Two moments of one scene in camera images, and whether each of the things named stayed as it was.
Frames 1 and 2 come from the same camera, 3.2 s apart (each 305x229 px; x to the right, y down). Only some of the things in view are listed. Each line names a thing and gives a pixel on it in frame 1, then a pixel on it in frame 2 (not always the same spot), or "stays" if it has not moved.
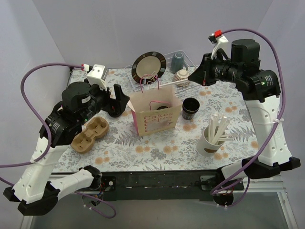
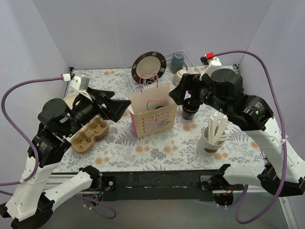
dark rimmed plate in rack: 148,67 stays
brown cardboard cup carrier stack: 96,127 stays
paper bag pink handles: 154,110 stays
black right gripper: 207,70 to 193,86
